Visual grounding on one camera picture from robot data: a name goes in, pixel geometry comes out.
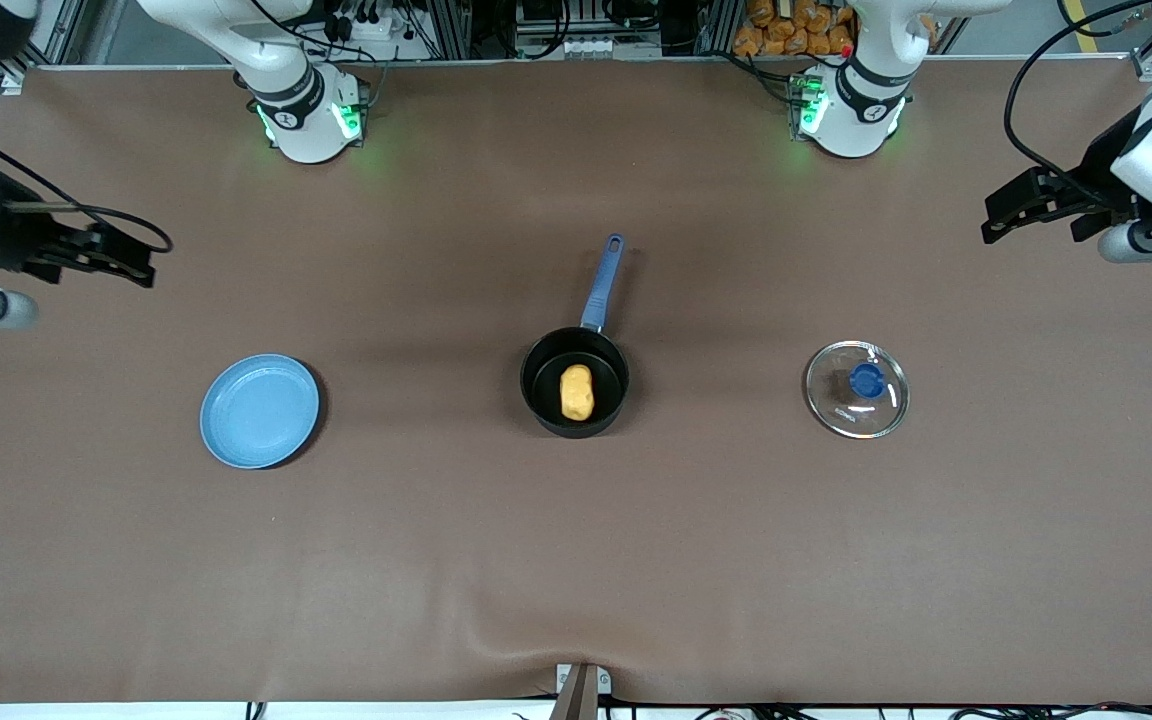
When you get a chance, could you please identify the glass lid with blue knob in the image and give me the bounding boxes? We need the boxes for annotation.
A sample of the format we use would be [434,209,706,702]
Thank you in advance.
[804,340,911,440]

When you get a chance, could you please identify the yellow potato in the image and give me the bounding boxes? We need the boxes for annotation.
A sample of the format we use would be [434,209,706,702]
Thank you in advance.
[559,364,596,423]

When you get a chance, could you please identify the light blue plate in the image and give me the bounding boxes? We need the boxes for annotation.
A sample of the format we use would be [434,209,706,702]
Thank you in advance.
[199,353,321,471]

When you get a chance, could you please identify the orange food pile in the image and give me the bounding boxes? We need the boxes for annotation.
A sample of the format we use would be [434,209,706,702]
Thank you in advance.
[733,0,855,58]

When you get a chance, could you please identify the white power strip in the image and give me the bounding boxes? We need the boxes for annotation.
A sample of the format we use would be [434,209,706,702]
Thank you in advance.
[321,0,412,46]

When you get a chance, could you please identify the brown table mat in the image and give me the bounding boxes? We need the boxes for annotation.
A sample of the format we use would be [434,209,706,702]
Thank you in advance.
[0,58,1152,707]

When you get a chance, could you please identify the brown wooden bar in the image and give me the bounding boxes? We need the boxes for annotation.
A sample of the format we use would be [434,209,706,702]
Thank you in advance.
[548,665,599,720]

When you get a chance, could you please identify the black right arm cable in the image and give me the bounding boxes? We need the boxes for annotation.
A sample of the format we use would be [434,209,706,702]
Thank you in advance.
[0,100,175,257]

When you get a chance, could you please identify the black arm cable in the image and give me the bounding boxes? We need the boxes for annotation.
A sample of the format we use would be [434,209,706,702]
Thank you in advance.
[1002,0,1152,211]
[0,100,175,257]

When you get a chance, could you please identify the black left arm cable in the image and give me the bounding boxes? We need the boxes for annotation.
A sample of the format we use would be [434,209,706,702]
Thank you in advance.
[1002,0,1152,211]

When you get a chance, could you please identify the aluminium frame post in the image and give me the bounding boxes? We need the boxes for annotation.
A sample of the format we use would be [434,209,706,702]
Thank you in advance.
[424,0,474,61]
[701,0,745,56]

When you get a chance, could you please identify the black pot with blue handle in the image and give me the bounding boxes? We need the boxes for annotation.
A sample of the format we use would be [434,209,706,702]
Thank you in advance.
[520,234,633,440]

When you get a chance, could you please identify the metal table clamp bracket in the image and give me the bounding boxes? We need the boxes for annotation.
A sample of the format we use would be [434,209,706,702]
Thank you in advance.
[555,662,613,697]

